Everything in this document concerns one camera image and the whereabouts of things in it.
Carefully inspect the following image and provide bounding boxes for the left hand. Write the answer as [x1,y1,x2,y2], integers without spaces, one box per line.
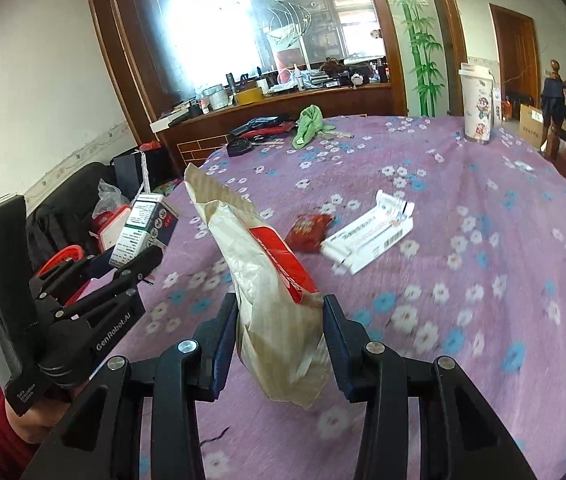
[4,384,87,444]

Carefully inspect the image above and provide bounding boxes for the white medicine box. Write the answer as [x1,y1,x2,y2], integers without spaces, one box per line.
[320,190,415,274]

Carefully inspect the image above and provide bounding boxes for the black car key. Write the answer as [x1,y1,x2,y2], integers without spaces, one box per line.
[227,138,254,157]

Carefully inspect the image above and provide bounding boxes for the wooden door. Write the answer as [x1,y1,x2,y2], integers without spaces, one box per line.
[490,3,541,104]

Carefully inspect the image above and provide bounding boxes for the cardboard box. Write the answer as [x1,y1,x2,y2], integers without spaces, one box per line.
[518,104,543,148]

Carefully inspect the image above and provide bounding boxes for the beige paper bag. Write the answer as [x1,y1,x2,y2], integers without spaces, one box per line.
[184,165,332,408]

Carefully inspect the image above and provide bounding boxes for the green cloth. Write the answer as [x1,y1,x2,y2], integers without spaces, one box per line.
[292,104,335,150]

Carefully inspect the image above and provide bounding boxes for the blue white small carton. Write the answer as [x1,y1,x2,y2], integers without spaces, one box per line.
[110,193,178,269]

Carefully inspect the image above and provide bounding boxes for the dark red snack packet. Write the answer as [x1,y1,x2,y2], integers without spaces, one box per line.
[285,214,334,254]

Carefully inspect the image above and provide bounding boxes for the red plastic basket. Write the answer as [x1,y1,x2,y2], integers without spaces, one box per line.
[36,245,89,307]

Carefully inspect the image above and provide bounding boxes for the black thread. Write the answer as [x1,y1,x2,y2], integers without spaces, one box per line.
[199,427,230,448]

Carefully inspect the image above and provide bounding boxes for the clear plastic bag on sofa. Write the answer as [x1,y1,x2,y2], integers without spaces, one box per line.
[92,179,129,219]

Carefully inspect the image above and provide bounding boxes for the red white lidded box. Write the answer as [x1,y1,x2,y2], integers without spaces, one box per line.
[90,205,131,252]

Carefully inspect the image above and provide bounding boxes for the wooden counter shelf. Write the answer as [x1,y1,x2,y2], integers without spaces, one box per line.
[157,84,408,171]

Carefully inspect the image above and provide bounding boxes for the black red pouch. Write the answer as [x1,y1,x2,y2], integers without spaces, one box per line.
[228,114,296,140]

